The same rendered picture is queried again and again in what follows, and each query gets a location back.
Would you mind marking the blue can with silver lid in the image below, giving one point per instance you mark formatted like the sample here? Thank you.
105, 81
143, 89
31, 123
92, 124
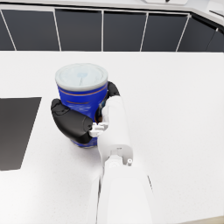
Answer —
81, 90

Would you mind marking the dark grey square mat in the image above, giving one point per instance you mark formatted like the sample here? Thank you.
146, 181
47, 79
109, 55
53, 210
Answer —
16, 131

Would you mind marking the dark cabinet panels with white frame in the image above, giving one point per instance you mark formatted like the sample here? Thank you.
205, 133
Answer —
110, 30

